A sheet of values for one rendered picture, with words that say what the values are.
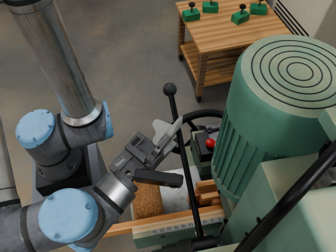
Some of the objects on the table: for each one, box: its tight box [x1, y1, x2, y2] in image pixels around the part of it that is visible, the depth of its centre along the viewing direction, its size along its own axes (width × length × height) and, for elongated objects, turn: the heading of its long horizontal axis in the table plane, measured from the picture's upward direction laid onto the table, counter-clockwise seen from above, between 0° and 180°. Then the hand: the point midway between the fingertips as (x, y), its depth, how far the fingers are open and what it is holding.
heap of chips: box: [133, 181, 165, 221], centre depth 88 cm, size 9×14×4 cm, turn 11°
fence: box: [133, 216, 225, 245], centre depth 83 cm, size 60×2×6 cm, turn 101°
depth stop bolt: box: [219, 217, 230, 234], centre depth 78 cm, size 2×2×10 cm
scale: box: [151, 216, 226, 236], centre depth 81 cm, size 50×1×1 cm, turn 101°
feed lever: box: [163, 83, 218, 252], centre depth 64 cm, size 5×32×36 cm
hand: (182, 128), depth 75 cm, fingers open, 14 cm apart
